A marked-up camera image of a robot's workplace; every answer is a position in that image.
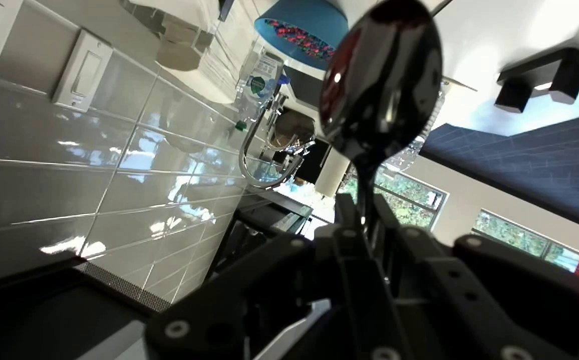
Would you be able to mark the white flat sheet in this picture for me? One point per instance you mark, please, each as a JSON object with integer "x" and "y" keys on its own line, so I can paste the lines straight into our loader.
{"x": 489, "y": 40}

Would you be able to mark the metal spoon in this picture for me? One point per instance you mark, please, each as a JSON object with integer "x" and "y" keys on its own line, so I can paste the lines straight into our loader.
{"x": 381, "y": 80}

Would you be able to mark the black plastic holder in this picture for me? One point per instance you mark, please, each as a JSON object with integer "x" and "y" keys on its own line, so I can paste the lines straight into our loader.
{"x": 555, "y": 72}

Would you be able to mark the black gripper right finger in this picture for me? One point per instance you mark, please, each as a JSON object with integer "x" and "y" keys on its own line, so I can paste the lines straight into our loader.
{"x": 489, "y": 301}

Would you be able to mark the white light switch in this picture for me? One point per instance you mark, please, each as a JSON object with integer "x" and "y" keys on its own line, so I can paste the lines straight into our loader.
{"x": 81, "y": 70}

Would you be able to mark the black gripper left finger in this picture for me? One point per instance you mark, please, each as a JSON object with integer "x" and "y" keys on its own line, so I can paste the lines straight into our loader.
{"x": 269, "y": 301}

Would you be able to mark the clear water bottle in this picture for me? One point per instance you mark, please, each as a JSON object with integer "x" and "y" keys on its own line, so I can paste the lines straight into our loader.
{"x": 260, "y": 86}

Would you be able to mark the chrome gooseneck faucet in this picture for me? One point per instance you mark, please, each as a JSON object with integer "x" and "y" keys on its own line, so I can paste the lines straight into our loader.
{"x": 250, "y": 140}

